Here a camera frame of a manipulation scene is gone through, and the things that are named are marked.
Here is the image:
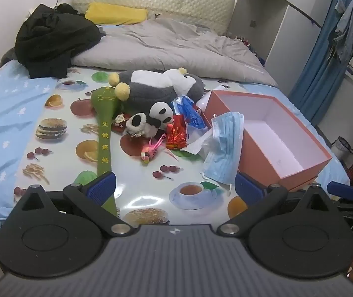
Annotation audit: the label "white tissue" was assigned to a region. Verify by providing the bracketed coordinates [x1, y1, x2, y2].
[181, 124, 217, 159]

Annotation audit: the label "small doll keychain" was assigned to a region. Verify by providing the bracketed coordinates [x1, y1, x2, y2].
[112, 113, 131, 128]

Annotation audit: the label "blue plastic packet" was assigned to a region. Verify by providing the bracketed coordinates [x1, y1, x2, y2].
[170, 95, 213, 129]

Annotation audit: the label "small panda plush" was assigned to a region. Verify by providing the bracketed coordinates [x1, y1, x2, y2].
[125, 102, 175, 138]

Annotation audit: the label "grey duvet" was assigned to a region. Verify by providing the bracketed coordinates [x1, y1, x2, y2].
[71, 14, 280, 88]

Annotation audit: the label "black clothes rail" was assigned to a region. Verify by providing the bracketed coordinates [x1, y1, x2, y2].
[268, 0, 323, 29]

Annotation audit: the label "food printed plastic mat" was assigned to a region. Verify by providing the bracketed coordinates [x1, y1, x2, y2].
[13, 67, 289, 227]

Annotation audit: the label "grey penguin plush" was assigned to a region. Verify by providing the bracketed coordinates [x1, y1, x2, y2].
[108, 67, 205, 112]

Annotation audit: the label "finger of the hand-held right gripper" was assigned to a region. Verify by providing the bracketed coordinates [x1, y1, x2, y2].
[327, 181, 353, 205]

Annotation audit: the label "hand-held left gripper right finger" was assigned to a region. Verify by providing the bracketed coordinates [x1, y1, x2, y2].
[219, 173, 339, 236]

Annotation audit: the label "black clothing pile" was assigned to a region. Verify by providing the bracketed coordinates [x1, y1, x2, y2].
[14, 3, 103, 80]

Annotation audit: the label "yellow pillow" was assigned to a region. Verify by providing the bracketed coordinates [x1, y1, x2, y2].
[85, 2, 149, 25]

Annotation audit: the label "wire trash bin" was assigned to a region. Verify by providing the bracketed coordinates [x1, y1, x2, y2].
[330, 136, 353, 162]

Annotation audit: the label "pile of small colourful clutter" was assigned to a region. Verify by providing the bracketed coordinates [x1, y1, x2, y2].
[228, 33, 270, 66]

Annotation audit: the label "blue face mask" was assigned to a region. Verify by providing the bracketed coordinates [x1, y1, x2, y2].
[200, 111, 245, 190]

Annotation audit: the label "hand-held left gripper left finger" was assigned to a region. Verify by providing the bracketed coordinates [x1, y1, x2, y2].
[14, 171, 132, 236]

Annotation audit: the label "green plush massage hammer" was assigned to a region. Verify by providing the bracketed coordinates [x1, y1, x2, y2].
[90, 87, 124, 217]

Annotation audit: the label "orange cardboard box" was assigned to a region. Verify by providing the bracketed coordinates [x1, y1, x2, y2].
[204, 90, 333, 192]

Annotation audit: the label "red foil packet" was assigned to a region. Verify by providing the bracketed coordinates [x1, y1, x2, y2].
[165, 114, 189, 150]

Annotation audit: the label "grey wardrobe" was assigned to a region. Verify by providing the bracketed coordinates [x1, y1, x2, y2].
[227, 0, 323, 69]

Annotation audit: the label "blue curtain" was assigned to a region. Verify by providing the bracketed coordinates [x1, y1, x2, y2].
[288, 0, 353, 128]

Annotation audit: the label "small black cloth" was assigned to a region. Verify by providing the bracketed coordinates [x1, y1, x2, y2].
[54, 3, 79, 16]

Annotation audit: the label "hanging denim clothes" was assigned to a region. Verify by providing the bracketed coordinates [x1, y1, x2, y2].
[328, 0, 353, 66]

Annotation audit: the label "pink feathered toy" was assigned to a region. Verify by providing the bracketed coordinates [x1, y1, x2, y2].
[141, 134, 177, 165]

